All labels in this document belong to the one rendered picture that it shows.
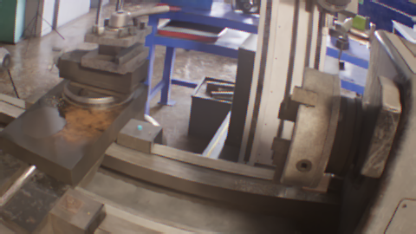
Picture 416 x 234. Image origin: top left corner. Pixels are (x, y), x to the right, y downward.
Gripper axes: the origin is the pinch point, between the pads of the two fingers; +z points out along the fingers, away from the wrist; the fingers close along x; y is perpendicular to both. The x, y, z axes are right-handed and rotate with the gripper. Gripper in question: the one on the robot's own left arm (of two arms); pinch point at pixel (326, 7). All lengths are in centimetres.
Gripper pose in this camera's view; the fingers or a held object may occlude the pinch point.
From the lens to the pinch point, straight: 93.7
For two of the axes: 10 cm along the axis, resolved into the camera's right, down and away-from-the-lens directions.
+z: 1.9, -0.3, 9.8
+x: 9.6, 2.1, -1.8
